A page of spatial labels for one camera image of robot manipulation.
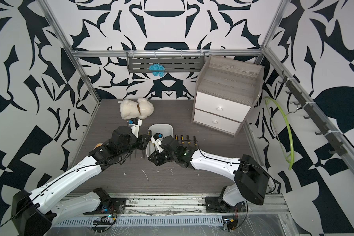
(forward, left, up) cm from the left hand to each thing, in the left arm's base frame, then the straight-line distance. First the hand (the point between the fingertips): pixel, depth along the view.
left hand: (150, 133), depth 76 cm
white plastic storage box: (+15, -7, -19) cm, 25 cm away
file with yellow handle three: (+9, -26, -21) cm, 35 cm away
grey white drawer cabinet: (+21, -42, +9) cm, 48 cm away
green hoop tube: (-10, -63, +9) cm, 64 cm away
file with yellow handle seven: (+10, -14, -21) cm, 27 cm away
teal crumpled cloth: (+39, -3, +12) cm, 40 cm away
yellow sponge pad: (+5, +35, -19) cm, 40 cm away
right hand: (-9, +1, -7) cm, 12 cm away
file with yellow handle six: (+9, -17, -21) cm, 29 cm away
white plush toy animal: (+26, +17, -10) cm, 32 cm away
